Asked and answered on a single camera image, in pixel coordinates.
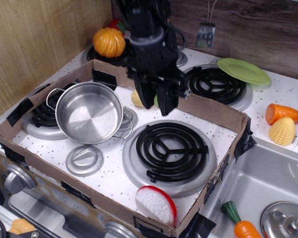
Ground red toy strawberry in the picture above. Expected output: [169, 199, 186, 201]
[107, 18, 126, 35]

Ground silver oven front knob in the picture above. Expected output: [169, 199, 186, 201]
[4, 164, 36, 194]

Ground orange toy food piece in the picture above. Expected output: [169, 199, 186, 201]
[9, 219, 36, 235]

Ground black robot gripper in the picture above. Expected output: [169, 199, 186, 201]
[126, 27, 189, 116]

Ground silver back stove knob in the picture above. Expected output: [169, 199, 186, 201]
[176, 49, 188, 67]

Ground silver oven knob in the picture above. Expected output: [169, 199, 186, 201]
[4, 164, 36, 194]
[104, 221, 134, 238]

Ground back left black burner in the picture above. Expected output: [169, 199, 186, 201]
[81, 42, 131, 67]

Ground orange toy carrot piece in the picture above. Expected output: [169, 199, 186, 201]
[265, 104, 298, 124]

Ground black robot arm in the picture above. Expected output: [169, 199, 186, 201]
[116, 0, 189, 116]

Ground yellow toy corn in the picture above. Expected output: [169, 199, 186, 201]
[268, 117, 296, 146]

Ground silver pot lid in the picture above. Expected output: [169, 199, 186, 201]
[260, 202, 298, 238]

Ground silver stove knob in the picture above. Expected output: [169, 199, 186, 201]
[118, 107, 138, 132]
[66, 145, 104, 177]
[176, 49, 188, 67]

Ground brown cardboard fence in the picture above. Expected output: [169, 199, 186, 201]
[0, 60, 254, 238]

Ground yellow toy potato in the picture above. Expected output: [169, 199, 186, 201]
[131, 90, 144, 108]

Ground silver lower oven knob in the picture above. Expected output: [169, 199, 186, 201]
[104, 221, 134, 238]

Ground front right black burner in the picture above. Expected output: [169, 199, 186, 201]
[122, 120, 217, 198]

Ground silver stove top knob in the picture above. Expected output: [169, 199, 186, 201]
[66, 145, 104, 177]

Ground back right black burner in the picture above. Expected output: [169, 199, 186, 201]
[184, 64, 253, 111]

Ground orange toy pumpkin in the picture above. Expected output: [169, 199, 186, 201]
[92, 27, 126, 58]

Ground hanging silver spatula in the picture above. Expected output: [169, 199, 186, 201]
[195, 0, 217, 49]

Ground orange carrot with green top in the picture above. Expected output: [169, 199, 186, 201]
[221, 201, 261, 238]

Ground green toy plate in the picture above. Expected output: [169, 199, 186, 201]
[217, 58, 271, 85]

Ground red white toy radish slice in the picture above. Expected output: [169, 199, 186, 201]
[135, 185, 177, 227]

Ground silver sink basin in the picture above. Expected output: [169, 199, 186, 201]
[202, 139, 298, 238]

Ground black burner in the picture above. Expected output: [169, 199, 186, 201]
[81, 42, 131, 67]
[122, 120, 217, 198]
[184, 64, 253, 111]
[22, 90, 67, 140]

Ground silver middle stove knob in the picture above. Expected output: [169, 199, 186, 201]
[118, 107, 138, 132]

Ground silver metal pot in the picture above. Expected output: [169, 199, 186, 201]
[46, 82, 124, 145]

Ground green toy broccoli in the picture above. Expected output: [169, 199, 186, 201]
[154, 95, 159, 109]

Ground front left black burner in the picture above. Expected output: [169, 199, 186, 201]
[22, 90, 67, 140]

